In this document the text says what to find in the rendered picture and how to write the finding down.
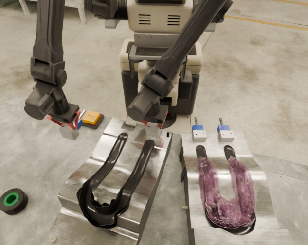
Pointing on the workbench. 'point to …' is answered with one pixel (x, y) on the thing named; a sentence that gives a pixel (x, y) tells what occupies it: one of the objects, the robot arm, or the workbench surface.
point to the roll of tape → (15, 206)
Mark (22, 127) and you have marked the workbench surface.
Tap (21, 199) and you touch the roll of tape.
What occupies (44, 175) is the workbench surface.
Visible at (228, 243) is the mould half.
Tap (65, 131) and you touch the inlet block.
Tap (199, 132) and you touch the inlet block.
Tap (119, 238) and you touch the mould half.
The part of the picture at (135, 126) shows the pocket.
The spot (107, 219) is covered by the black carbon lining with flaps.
